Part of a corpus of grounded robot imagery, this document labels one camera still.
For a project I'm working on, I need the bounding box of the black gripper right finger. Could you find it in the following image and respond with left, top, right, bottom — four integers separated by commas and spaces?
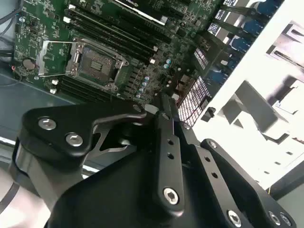
169, 97, 297, 228

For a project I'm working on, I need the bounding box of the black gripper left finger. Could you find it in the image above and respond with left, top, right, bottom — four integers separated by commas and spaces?
18, 92, 187, 216

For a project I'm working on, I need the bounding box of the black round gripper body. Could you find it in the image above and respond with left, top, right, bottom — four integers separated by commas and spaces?
48, 122, 226, 228

